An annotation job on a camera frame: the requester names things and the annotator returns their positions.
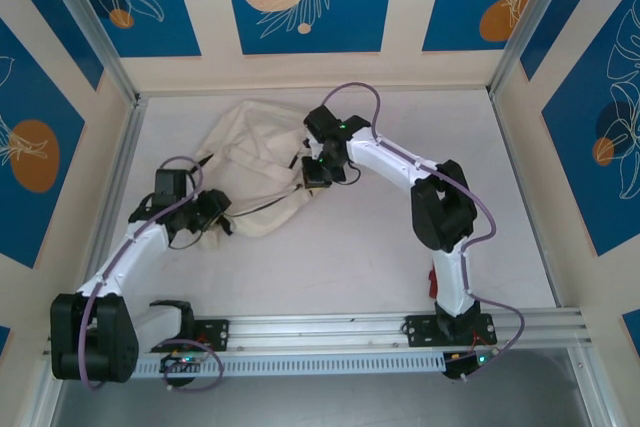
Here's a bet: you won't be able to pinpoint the beige canvas backpack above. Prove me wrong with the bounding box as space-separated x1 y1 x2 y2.
193 100 327 252

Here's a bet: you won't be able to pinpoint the blue poster cream circle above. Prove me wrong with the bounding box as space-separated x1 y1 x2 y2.
220 0 399 56

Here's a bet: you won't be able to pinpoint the small controller circuit board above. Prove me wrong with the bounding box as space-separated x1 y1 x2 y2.
159 352 206 373
442 351 496 381

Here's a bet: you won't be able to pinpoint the blue poster small orange circle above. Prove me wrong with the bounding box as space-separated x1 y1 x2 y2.
49 0 202 59

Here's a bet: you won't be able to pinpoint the blue poster fern orange circle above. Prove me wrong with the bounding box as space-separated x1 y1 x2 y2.
422 0 569 53

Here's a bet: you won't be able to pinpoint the narrow blue floral poster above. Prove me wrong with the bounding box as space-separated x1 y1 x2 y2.
0 0 105 92
519 0 617 82

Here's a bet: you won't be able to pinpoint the blue poster large orange circle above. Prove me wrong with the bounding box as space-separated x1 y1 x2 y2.
0 16 87 269

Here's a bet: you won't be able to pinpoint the blue poster dark circle leaves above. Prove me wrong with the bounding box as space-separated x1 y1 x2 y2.
542 0 640 258

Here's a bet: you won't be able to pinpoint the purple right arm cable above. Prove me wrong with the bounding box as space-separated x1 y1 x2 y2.
322 81 526 382

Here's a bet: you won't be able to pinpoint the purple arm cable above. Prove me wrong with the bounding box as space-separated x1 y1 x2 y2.
322 81 526 382
79 155 225 392

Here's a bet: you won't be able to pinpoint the aluminium side rail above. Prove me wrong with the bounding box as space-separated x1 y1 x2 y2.
74 96 149 318
487 91 564 308

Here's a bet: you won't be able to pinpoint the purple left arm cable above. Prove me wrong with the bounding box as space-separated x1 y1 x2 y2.
79 155 225 392

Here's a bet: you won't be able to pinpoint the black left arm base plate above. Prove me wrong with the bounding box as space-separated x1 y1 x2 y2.
149 319 231 353

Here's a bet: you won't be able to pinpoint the long aluminium mounting rail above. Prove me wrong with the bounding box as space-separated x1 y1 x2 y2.
42 307 592 359

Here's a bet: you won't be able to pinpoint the grey slotted cable duct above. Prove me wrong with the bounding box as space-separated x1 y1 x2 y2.
135 351 447 380

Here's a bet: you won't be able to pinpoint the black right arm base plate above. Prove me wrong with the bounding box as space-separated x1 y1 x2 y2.
405 314 499 348

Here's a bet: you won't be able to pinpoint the aluminium corner post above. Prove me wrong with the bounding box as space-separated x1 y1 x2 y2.
488 0 574 97
37 0 140 104

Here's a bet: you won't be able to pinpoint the aluminium lower frame bar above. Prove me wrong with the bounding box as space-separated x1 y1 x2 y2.
569 346 624 427
19 346 69 427

